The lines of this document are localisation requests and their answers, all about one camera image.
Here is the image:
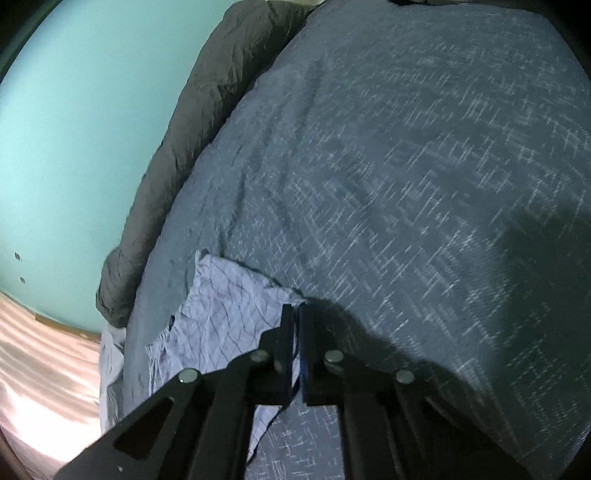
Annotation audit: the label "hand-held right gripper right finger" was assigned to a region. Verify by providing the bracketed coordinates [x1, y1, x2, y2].
[299, 305, 527, 480]

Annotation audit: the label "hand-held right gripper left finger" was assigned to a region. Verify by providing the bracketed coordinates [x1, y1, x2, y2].
[53, 304, 298, 480]

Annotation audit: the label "blue checked shorts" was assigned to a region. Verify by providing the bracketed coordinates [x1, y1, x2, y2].
[147, 249, 308, 464]

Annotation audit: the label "light grey blanket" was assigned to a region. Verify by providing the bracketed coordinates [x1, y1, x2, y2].
[99, 323, 127, 432]

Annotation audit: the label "wooden board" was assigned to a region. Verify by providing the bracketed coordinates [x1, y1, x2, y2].
[34, 314, 102, 342]

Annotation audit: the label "pink curtain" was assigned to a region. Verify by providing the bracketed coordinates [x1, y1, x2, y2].
[0, 291, 105, 480]

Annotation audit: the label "grey rolled duvet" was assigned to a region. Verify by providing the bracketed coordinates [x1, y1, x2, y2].
[96, 0, 324, 329]

